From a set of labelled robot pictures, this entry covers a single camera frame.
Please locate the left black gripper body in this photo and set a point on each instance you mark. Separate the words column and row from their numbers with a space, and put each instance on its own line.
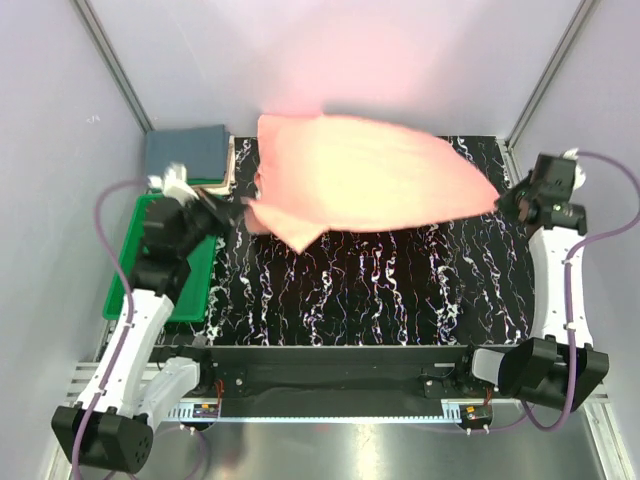
column 205, row 219

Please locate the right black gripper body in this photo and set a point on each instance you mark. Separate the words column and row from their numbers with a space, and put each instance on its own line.
column 512, row 200

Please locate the pink t-shirt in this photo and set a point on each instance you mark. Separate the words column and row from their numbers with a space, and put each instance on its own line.
column 344, row 173

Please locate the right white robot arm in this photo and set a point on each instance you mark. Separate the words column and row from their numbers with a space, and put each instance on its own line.
column 557, row 366

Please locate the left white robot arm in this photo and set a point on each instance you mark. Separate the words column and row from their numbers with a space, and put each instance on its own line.
column 130, row 350

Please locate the green plastic tray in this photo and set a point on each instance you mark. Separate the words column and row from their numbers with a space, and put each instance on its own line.
column 182, row 275

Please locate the black marble pattern mat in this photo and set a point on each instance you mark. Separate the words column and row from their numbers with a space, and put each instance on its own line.
column 468, row 281

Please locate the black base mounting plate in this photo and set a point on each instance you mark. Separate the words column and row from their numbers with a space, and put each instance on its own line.
column 331, row 383

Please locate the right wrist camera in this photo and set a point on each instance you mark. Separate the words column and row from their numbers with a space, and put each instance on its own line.
column 579, row 173

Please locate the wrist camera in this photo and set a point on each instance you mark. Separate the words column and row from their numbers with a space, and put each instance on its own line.
column 579, row 173
column 173, row 184

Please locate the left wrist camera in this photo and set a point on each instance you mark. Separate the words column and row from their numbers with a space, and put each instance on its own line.
column 173, row 184

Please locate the aluminium rail frame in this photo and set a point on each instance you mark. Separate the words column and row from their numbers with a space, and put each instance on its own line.
column 494, row 439

